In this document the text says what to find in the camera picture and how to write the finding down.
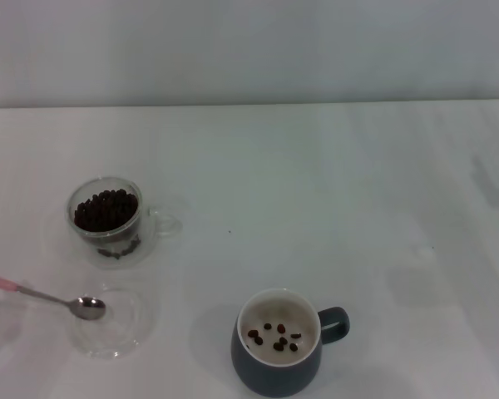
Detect pink-handled metal spoon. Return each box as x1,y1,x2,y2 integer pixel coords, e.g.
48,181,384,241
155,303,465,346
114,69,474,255
0,272,107,322

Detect dark grey ceramic mug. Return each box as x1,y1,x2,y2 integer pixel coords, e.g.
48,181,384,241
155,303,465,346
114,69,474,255
230,287,351,398

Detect scooped coffee beans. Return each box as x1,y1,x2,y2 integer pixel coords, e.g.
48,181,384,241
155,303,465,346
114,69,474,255
246,322,303,352

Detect coffee bean pile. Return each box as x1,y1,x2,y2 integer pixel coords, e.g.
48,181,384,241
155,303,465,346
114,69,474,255
73,189,142,259

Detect clear glass saucer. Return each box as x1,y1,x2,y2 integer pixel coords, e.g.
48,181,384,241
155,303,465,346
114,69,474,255
72,283,151,361

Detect double-wall glass cup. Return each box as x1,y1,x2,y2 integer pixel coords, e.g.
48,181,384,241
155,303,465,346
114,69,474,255
66,176,184,269

